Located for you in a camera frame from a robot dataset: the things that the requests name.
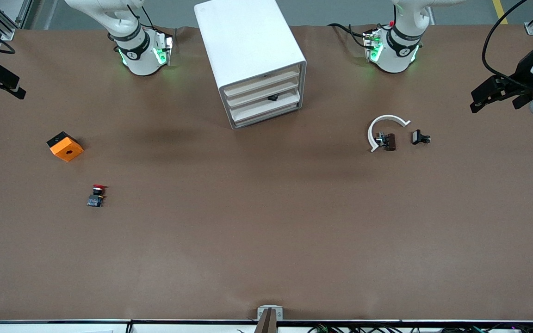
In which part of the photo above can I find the orange box with hole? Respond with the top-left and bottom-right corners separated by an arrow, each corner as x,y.
47,131 -> 84,162

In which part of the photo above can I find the brown block with metal screws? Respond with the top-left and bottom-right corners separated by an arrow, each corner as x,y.
376,132 -> 397,152

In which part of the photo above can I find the brown paper table cover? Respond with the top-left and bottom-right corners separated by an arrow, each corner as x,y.
0,25 -> 533,322

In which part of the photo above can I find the grey metal clamp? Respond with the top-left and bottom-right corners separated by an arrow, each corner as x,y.
254,309 -> 277,333

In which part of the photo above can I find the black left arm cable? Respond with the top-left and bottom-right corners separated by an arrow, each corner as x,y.
482,0 -> 528,89

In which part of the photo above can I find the white half-ring clamp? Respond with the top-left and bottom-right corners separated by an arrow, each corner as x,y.
367,115 -> 411,153

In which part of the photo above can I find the red push button switch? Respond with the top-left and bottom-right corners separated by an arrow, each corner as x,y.
87,184 -> 107,208

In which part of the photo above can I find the black arm base cable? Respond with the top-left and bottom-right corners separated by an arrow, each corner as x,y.
328,22 -> 374,49

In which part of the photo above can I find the white table edge rail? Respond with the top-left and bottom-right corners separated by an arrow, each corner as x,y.
0,319 -> 533,333

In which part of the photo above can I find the black cable bundle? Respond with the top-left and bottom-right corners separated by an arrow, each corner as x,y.
308,323 -> 533,333

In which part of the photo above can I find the grey metal bracket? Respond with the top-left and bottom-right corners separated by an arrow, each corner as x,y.
257,305 -> 284,321

